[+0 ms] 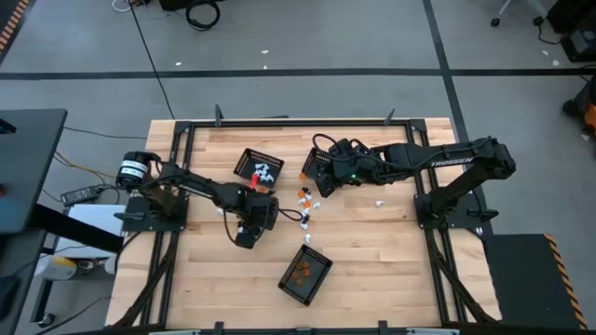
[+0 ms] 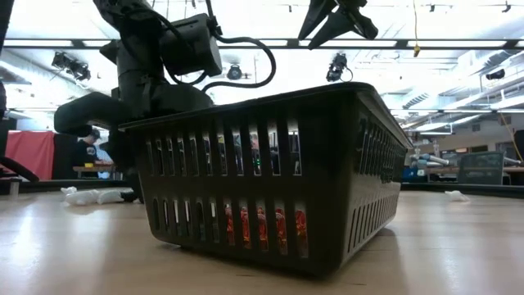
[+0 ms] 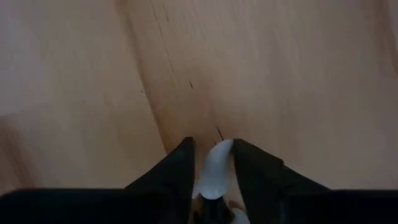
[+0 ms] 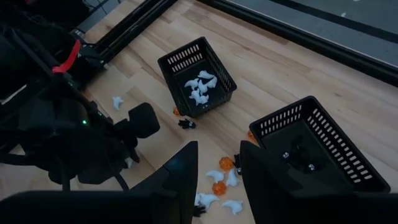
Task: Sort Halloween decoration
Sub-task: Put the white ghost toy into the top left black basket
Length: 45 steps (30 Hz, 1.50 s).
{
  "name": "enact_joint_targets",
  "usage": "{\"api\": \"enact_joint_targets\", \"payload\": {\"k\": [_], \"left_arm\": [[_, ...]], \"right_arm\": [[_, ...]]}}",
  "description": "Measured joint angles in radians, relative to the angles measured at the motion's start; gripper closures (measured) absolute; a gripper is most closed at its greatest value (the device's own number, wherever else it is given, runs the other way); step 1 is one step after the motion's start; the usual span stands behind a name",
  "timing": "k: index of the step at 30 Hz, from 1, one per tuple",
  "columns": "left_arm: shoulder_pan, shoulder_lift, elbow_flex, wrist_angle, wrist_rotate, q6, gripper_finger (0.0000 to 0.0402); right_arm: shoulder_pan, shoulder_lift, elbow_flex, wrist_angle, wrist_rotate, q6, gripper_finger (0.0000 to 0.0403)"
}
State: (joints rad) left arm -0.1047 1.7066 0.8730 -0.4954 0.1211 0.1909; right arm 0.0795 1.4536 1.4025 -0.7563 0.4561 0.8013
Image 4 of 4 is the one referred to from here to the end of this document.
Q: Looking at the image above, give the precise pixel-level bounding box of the black aluminium table frame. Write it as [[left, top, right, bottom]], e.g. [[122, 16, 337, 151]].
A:
[[70, 0, 398, 88]]

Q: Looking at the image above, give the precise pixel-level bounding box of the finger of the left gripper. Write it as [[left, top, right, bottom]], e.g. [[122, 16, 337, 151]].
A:
[[123, 138, 141, 162]]

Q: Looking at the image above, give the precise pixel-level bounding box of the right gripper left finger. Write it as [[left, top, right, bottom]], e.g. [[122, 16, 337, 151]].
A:
[[129, 141, 199, 224]]

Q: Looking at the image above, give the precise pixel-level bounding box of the black slotted plastic basket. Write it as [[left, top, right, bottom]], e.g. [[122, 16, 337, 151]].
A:
[[157, 36, 238, 119], [249, 95, 391, 194]]

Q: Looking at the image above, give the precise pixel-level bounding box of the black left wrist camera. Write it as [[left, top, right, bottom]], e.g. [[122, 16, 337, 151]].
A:
[[127, 102, 161, 139]]

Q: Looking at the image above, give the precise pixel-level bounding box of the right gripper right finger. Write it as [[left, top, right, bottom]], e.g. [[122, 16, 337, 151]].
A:
[[239, 140, 357, 224]]

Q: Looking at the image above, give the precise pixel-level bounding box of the red strap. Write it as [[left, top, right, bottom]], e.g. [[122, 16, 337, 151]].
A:
[[51, 39, 82, 75]]

